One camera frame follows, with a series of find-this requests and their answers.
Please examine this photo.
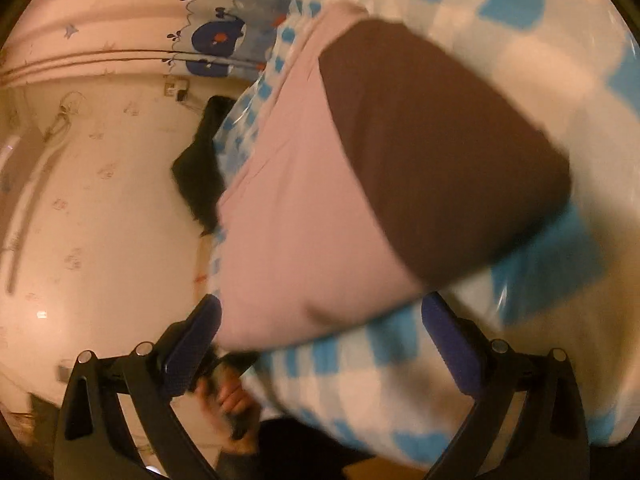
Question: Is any blue white checkered bed cover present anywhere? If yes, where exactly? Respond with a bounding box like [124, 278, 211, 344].
[214, 0, 639, 467]

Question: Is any whale pattern curtain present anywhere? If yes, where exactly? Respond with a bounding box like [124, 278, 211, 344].
[164, 0, 292, 81]

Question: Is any pink and brown jacket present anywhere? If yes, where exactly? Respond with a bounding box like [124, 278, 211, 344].
[217, 2, 572, 350]

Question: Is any person's left hand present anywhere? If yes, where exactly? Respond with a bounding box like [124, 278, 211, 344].
[195, 367, 262, 455]

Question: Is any white wall power strip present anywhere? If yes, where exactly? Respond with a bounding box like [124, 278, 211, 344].
[164, 76, 190, 102]

